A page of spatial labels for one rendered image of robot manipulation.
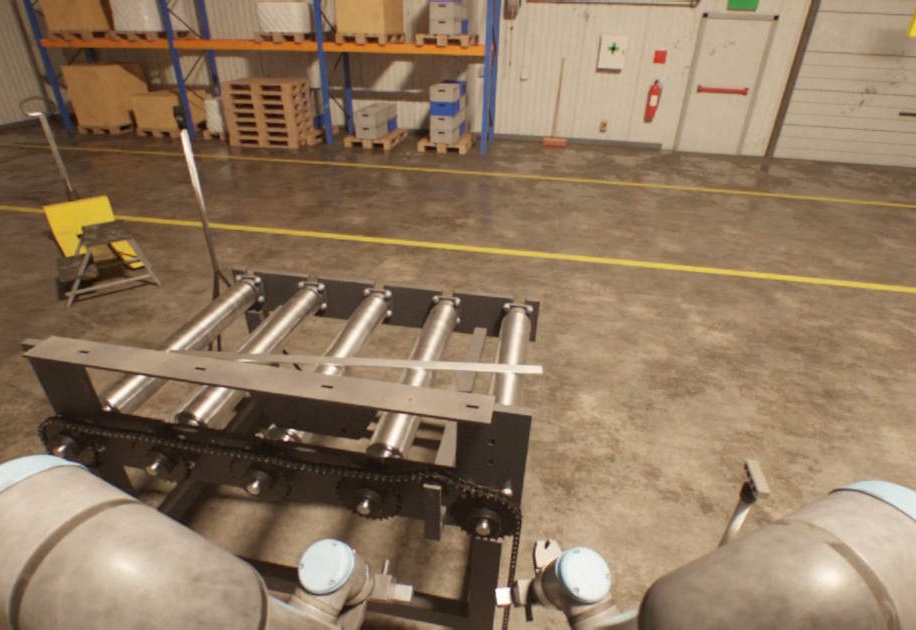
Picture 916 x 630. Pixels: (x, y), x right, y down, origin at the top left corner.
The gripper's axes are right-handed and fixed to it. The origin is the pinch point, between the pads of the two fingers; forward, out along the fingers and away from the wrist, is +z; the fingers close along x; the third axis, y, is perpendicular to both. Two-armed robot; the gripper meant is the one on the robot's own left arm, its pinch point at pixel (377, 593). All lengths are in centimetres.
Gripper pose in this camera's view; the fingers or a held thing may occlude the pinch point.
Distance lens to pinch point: 131.6
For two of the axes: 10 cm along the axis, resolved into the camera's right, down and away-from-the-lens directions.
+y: 1.3, -8.0, 5.8
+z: 1.6, 6.0, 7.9
